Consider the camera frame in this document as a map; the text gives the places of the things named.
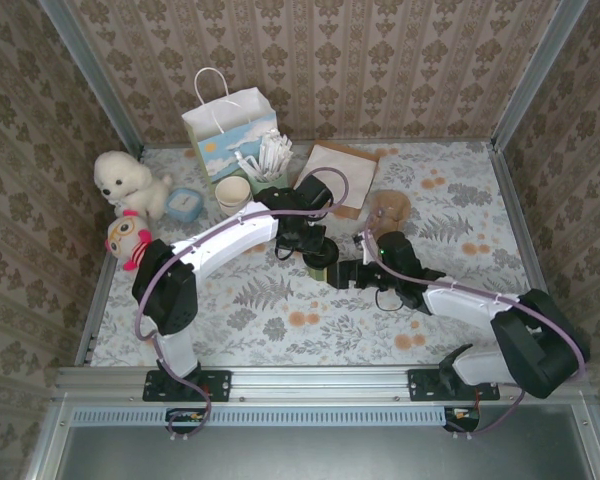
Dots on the black coffee cup lid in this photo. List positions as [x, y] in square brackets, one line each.
[321, 257]

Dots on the green paper coffee cup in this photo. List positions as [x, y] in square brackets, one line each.
[318, 274]

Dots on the stack of paper cups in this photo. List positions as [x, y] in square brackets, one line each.
[232, 192]

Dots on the paper bag with sky print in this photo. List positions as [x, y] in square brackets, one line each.
[230, 120]

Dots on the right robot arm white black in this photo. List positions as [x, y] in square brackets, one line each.
[470, 305]

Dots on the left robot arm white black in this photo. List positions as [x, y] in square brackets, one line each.
[230, 230]

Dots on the mint green holder cup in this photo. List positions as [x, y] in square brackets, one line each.
[275, 182]

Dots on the brown cardboard napkin tray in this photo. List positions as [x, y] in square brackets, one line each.
[360, 210]

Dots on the white wrapped straw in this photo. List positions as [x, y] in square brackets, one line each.
[267, 150]
[282, 150]

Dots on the white paper napkins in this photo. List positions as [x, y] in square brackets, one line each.
[360, 175]

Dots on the clear wrapped straw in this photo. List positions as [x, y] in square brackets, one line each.
[245, 162]

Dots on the blue square box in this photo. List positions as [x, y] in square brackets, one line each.
[182, 205]

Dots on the grey metal panel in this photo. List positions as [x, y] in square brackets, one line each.
[320, 455]

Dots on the white plush dog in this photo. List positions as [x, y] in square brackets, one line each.
[127, 182]

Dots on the doll with glasses striped shirt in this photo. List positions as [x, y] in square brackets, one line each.
[125, 240]

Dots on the aluminium mounting rail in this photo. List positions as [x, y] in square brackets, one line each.
[320, 382]

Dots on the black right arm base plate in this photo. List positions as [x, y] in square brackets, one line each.
[425, 385]

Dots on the aluminium side rail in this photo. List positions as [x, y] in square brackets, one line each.
[517, 225]

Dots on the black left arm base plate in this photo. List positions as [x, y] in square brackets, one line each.
[215, 385]

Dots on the aluminium frame post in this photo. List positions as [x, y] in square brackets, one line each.
[542, 65]
[87, 65]

